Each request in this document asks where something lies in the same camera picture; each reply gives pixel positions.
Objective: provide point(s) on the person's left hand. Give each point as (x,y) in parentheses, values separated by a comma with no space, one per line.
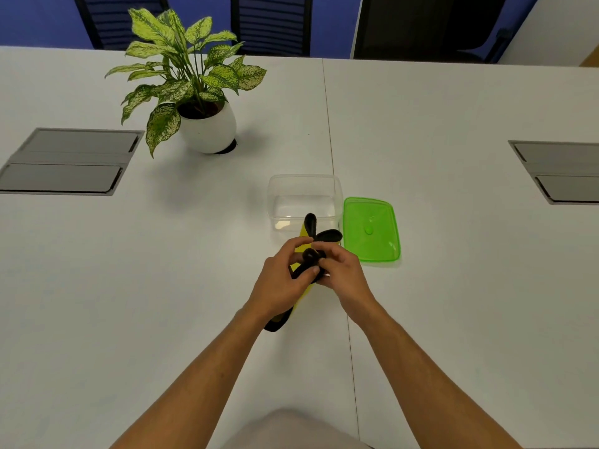
(276,287)

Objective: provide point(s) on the person's right hand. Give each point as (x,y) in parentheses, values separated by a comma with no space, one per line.
(348,280)

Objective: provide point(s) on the green plastic lid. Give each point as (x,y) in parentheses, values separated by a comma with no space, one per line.
(372,229)

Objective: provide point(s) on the yellow and grey cloth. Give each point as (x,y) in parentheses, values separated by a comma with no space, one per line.
(310,224)

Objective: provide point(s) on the clear plastic container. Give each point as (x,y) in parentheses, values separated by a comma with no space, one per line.
(302,196)

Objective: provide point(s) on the person's right forearm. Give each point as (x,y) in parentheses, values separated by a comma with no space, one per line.
(430,388)

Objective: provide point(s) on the person's left forearm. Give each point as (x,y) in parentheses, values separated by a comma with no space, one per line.
(196,388)

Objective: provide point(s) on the person's grey shirt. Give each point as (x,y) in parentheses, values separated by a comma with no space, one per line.
(290,432)

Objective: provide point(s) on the black pot saucer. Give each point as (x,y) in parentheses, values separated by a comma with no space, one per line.
(230,148)

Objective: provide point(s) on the white plant pot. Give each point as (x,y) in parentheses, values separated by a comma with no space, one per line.
(210,133)

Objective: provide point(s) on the green variegated plant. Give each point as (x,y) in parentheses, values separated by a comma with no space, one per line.
(173,88)

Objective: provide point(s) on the wooden panel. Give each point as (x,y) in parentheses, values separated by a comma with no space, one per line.
(592,62)

